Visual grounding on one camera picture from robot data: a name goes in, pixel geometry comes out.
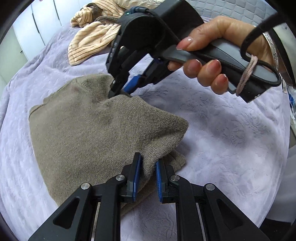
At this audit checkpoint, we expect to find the pink hair tie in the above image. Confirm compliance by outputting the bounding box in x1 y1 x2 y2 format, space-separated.
235 54 258 96

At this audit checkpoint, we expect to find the brown knit sweater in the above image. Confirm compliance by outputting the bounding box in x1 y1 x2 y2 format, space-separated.
29 74 189 214

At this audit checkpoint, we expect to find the peach striped fleece garment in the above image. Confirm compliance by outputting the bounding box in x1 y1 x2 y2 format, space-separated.
67 0 163 67

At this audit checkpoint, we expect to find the person's right hand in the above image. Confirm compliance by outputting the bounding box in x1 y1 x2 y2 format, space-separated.
162 14 281 102

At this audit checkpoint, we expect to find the grey quilted headboard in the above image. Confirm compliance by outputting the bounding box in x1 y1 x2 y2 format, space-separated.
188 0 276 26

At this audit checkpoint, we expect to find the lavender bed blanket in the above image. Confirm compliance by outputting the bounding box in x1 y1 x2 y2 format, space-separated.
1 26 290 240

